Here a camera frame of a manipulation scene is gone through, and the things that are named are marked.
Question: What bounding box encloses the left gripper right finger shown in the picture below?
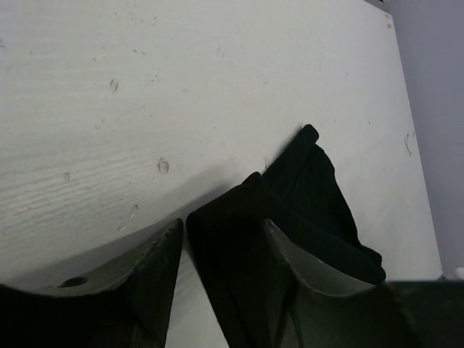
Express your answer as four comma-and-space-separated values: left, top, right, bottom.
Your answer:
263, 220, 463, 347

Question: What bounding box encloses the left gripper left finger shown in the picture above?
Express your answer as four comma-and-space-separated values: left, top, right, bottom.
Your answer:
1, 219, 183, 347

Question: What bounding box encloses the black underwear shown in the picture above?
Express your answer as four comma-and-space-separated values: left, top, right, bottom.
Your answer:
186, 125, 386, 347

